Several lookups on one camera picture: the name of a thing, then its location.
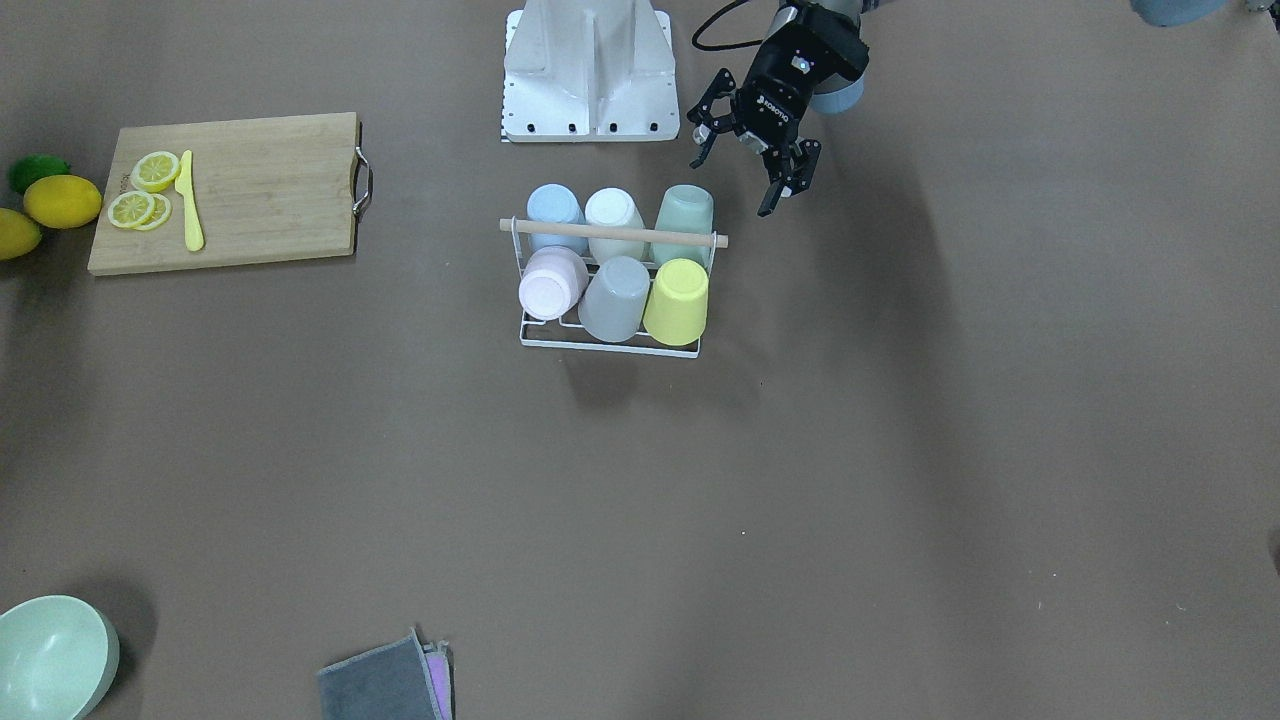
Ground white wire cup rack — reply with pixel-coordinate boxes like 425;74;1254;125
499;217;728;359

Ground grey plastic cup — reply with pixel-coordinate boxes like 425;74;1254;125
579;258;652;343

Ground green plastic cup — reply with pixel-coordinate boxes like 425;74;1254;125
652;184;714;269

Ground grey folded cloth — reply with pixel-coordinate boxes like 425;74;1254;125
315;630;456;719

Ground light blue plastic cup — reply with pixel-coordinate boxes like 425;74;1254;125
526;183;590;258

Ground green lime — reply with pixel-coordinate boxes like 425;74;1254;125
6;152;70;195

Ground mint green bowl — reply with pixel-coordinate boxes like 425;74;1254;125
1;594;120;719

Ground white plastic cup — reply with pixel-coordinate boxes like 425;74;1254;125
584;187;648;265

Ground lemon slice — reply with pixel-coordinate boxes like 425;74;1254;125
128;151;180;193
106;190;157;231
133;193;173;231

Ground yellow plastic knife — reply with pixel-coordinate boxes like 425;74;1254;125
175;149;205;252

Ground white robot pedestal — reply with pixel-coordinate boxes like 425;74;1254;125
500;1;682;143

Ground yellow plastic cup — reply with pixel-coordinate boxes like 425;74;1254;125
643;258;709;347

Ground pink plastic cup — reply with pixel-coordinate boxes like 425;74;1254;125
518;246;589;320

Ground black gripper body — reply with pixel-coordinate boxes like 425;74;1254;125
730;8;869;151

